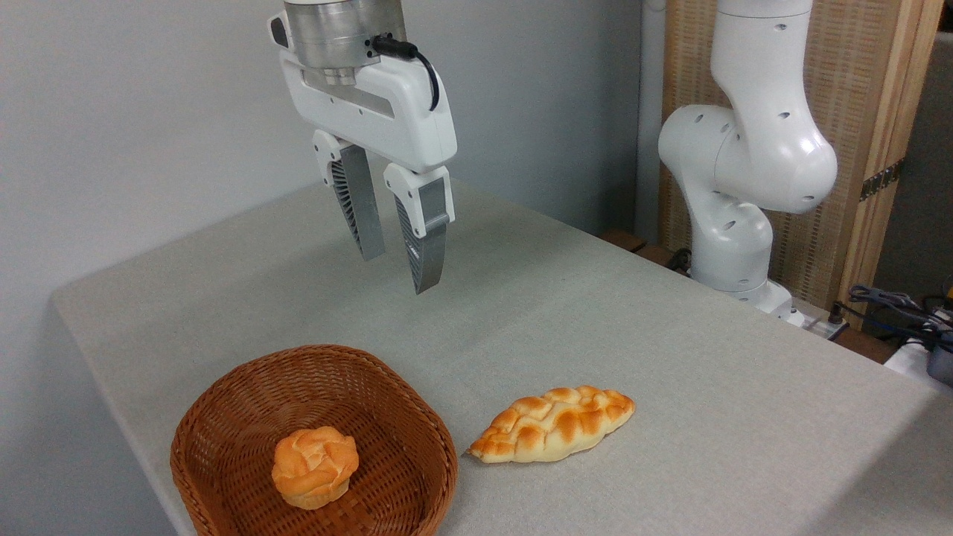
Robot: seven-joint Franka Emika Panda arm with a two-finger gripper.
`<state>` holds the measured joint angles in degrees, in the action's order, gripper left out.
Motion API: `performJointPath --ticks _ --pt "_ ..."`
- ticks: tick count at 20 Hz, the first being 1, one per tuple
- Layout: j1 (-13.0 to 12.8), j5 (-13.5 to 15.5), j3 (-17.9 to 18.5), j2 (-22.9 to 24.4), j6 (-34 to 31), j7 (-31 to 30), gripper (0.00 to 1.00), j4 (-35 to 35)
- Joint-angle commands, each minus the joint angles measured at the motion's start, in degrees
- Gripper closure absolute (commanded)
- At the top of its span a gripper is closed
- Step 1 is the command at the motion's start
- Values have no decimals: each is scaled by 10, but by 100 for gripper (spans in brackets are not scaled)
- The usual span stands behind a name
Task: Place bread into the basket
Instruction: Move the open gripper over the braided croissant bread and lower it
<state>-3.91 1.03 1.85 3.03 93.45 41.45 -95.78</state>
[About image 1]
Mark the white box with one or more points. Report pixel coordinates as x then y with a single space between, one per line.
912 361

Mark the round golden bread roll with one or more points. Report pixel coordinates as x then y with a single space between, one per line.
314 466

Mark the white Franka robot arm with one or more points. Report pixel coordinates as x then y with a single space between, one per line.
752 149

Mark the grey tablecloth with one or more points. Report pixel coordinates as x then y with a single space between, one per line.
633 335

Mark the brown woven wicker basket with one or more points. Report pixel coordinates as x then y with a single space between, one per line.
387 432

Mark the black metal screen hinge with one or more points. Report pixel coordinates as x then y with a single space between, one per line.
882 179

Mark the long braided bread loaf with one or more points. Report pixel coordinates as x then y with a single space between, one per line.
555 424

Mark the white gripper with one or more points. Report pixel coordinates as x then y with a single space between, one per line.
387 112

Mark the woven screen with wooden frame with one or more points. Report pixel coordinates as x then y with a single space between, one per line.
867 89

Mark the white vertical pipe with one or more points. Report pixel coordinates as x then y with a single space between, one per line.
649 112

